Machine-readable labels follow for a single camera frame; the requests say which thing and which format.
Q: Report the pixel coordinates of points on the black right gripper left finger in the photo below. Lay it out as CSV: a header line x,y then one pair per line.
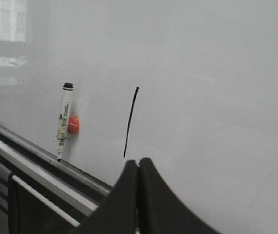
x,y
117,213

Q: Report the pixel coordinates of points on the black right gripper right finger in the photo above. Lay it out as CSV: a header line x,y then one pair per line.
x,y
160,211

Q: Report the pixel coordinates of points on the red round magnet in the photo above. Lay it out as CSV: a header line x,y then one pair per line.
x,y
73,125

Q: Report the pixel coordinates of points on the white whiteboard marker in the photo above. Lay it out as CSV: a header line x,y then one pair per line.
x,y
63,119

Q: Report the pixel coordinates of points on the white metal whiteboard stand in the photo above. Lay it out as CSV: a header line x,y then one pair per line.
x,y
45,197

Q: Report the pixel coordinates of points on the large whiteboard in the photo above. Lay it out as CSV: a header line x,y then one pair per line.
x,y
207,108

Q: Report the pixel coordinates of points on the black ink stroke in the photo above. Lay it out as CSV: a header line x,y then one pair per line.
x,y
129,121

